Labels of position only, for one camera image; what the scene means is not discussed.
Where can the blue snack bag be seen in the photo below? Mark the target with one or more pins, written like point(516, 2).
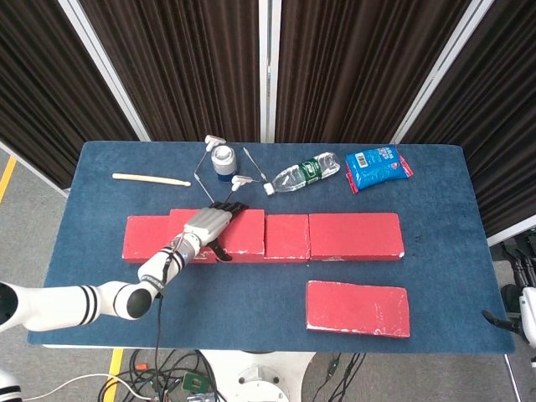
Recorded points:
point(372, 167)

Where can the green circuit board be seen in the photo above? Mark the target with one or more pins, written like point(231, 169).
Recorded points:
point(195, 383)

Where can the blue fabric table cover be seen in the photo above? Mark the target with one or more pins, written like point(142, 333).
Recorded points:
point(251, 301)

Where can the dark pleated partition panel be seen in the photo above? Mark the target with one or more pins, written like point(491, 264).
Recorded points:
point(502, 125)
point(180, 63)
point(356, 63)
point(50, 84)

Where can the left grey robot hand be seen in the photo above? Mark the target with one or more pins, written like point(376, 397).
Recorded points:
point(208, 224)

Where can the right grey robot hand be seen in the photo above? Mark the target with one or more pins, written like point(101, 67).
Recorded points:
point(528, 312)

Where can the red foam brick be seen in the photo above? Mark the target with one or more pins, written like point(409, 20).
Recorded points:
point(289, 234)
point(247, 232)
point(356, 234)
point(356, 307)
point(142, 238)

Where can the clear plastic water bottle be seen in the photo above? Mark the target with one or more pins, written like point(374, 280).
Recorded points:
point(305, 169)

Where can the wooden stick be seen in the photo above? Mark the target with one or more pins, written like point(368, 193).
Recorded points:
point(146, 178)

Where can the black round object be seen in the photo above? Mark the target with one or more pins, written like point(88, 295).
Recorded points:
point(508, 297)

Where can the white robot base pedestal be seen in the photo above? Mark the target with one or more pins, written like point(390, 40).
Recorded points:
point(259, 377)

